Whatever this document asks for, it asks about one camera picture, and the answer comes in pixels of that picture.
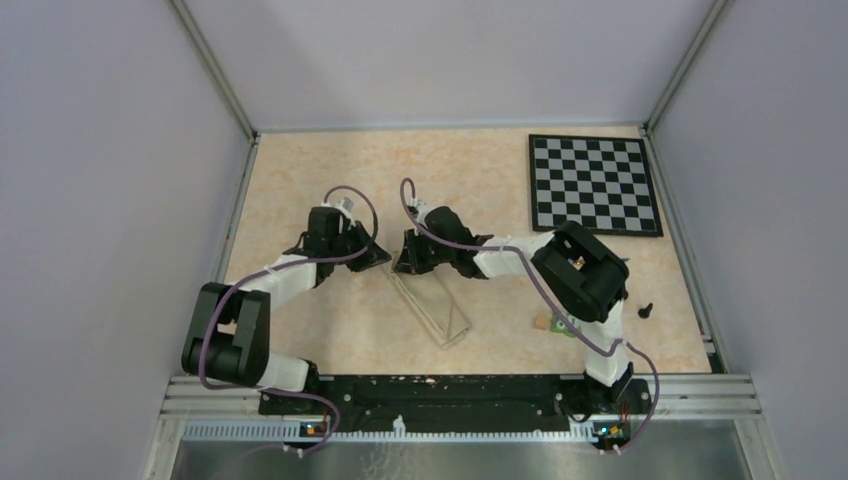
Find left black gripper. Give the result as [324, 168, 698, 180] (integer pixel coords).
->
[328, 220, 391, 272]

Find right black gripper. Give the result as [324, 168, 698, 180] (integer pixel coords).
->
[394, 227, 455, 276]

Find beige cloth napkin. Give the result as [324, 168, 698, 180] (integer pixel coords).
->
[387, 251, 472, 350]

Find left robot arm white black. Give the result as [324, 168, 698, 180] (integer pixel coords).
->
[181, 204, 391, 414]

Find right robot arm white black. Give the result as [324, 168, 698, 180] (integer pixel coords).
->
[396, 201, 632, 412]

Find small cork piece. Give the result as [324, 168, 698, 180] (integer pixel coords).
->
[533, 315, 551, 331]

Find black white checkerboard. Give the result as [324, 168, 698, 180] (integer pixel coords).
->
[528, 134, 664, 238]

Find small black screw knob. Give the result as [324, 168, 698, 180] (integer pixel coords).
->
[637, 303, 654, 319]

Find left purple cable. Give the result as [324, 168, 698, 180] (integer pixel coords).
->
[197, 184, 380, 458]

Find purple cable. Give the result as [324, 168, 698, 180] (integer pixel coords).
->
[399, 177, 661, 455]
[197, 184, 380, 458]

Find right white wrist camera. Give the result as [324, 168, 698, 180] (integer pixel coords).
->
[408, 200, 433, 224]

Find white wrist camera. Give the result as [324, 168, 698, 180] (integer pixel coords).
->
[333, 197, 355, 218]
[408, 200, 433, 224]

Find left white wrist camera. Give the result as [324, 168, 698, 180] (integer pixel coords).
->
[333, 197, 355, 218]

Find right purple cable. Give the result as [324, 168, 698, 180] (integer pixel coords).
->
[399, 177, 661, 455]

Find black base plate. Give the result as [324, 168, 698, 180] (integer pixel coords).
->
[258, 374, 652, 433]

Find aluminium frame rail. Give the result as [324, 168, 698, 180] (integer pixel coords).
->
[160, 374, 762, 446]

